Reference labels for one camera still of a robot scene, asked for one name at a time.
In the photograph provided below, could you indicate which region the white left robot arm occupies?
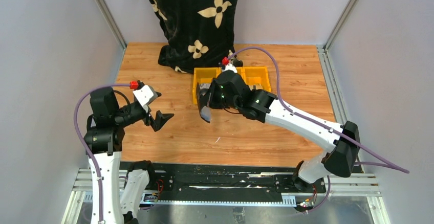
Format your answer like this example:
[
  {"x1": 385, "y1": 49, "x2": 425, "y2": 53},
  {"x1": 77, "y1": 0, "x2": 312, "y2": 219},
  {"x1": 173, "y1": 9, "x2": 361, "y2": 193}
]
[{"x1": 80, "y1": 81, "x2": 173, "y2": 223}]

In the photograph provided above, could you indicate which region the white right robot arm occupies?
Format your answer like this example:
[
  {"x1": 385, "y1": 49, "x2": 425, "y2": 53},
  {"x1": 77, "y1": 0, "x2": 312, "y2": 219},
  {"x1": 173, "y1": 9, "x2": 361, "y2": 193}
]
[{"x1": 195, "y1": 70, "x2": 360, "y2": 192}]

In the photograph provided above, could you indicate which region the yellow plastic bin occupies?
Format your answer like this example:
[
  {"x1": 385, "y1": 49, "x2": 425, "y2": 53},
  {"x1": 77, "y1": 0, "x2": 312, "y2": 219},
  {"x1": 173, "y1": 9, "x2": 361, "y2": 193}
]
[{"x1": 192, "y1": 66, "x2": 272, "y2": 105}]

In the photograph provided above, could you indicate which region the black floral blanket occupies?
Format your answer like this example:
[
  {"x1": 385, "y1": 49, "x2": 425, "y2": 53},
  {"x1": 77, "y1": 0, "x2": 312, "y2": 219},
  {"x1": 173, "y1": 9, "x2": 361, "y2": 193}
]
[{"x1": 148, "y1": 0, "x2": 238, "y2": 73}]

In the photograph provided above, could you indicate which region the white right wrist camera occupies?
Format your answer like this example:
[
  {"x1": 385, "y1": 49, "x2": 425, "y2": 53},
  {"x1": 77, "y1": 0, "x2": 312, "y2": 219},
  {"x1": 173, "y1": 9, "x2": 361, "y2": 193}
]
[{"x1": 221, "y1": 57, "x2": 237, "y2": 73}]

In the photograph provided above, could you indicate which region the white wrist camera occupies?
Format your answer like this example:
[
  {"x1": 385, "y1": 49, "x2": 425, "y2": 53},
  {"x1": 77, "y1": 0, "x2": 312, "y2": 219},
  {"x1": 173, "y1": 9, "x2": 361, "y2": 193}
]
[
  {"x1": 129, "y1": 80, "x2": 162, "y2": 106},
  {"x1": 221, "y1": 57, "x2": 237, "y2": 73}
]

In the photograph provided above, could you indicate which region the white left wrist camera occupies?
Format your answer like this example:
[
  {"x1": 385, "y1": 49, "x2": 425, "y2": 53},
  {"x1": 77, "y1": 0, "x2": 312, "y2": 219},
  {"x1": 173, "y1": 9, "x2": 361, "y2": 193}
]
[{"x1": 129, "y1": 80, "x2": 162, "y2": 106}]

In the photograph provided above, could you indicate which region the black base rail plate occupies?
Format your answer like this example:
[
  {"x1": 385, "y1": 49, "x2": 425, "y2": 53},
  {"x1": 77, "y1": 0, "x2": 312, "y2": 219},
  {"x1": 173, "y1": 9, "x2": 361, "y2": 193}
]
[{"x1": 146, "y1": 163, "x2": 329, "y2": 204}]

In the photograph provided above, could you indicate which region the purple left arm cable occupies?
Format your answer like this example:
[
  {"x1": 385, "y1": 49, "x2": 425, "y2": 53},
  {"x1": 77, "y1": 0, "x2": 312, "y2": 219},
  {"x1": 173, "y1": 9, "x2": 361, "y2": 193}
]
[{"x1": 73, "y1": 83, "x2": 133, "y2": 224}]

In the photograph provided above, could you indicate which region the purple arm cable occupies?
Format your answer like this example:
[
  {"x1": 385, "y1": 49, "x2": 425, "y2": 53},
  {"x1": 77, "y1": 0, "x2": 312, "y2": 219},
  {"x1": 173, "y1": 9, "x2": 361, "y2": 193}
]
[
  {"x1": 228, "y1": 47, "x2": 410, "y2": 213},
  {"x1": 73, "y1": 83, "x2": 133, "y2": 224}
]

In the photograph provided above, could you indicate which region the aluminium frame rail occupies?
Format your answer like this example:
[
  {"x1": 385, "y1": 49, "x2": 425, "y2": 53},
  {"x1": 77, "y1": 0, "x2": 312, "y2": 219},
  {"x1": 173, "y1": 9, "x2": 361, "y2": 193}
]
[{"x1": 95, "y1": 0, "x2": 127, "y2": 51}]

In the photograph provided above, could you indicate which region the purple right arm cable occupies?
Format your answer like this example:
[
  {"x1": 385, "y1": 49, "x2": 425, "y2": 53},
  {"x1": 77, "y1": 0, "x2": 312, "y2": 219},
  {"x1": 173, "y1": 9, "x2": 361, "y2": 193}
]
[{"x1": 228, "y1": 47, "x2": 410, "y2": 213}]

